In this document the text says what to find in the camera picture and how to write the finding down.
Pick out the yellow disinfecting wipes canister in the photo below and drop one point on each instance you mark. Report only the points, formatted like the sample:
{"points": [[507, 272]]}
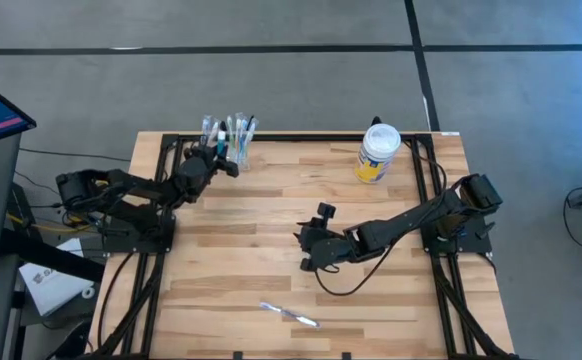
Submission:
{"points": [[382, 140]]}

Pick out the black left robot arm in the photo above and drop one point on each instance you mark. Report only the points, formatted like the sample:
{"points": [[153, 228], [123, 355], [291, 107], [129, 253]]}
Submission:
{"points": [[131, 187]]}

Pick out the blue toothbrush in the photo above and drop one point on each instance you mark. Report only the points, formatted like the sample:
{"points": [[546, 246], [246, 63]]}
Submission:
{"points": [[205, 127], [244, 137]]}

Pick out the white tape roll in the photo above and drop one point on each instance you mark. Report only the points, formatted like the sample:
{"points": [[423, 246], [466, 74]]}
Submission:
{"points": [[84, 292]]}

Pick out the white label sticker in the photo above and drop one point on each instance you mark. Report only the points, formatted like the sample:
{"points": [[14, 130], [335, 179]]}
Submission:
{"points": [[451, 133]]}

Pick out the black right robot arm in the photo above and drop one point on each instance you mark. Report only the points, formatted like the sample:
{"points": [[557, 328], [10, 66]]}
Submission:
{"points": [[411, 220]]}

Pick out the black stand leg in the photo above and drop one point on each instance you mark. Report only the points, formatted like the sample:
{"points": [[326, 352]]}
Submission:
{"points": [[51, 257]]}

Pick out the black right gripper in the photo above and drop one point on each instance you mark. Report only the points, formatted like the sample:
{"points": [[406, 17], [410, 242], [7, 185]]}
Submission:
{"points": [[321, 240]]}

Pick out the white printed paper sheet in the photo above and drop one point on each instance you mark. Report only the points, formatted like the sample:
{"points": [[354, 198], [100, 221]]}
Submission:
{"points": [[51, 295]]}

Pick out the black floor object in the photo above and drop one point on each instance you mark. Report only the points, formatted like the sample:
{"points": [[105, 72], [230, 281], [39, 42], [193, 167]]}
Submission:
{"points": [[66, 342]]}

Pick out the clear plastic cup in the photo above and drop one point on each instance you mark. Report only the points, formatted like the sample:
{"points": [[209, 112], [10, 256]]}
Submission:
{"points": [[243, 162]]}

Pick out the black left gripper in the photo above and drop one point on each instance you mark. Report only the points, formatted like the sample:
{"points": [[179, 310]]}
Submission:
{"points": [[211, 160]]}

